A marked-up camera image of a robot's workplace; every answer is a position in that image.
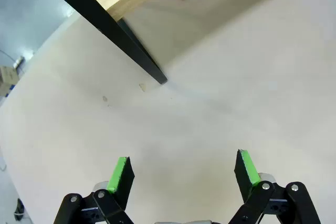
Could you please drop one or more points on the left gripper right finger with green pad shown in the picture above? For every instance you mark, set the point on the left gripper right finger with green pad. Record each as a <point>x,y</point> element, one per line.
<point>246,174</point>

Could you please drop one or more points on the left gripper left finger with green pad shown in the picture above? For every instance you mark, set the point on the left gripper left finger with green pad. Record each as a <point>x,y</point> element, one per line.
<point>119,176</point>

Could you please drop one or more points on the black metal wooden two-tier shelf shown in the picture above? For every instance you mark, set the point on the black metal wooden two-tier shelf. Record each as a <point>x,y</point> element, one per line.
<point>110,24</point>

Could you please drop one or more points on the closed cardboard box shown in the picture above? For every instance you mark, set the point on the closed cardboard box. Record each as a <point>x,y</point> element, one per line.
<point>8,77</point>

